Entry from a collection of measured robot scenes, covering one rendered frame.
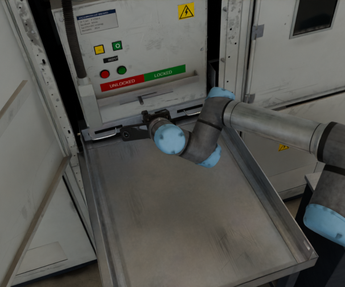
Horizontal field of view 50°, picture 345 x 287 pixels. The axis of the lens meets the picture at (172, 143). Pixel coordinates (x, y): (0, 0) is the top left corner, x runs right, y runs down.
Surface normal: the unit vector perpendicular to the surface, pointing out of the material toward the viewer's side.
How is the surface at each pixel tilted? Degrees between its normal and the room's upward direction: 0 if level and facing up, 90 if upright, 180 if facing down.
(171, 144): 60
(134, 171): 0
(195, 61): 90
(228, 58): 90
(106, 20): 90
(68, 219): 90
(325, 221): 43
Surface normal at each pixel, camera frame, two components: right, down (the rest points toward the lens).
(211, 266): -0.06, -0.69
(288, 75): 0.31, 0.67
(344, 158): -0.66, -0.36
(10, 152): 0.99, 0.07
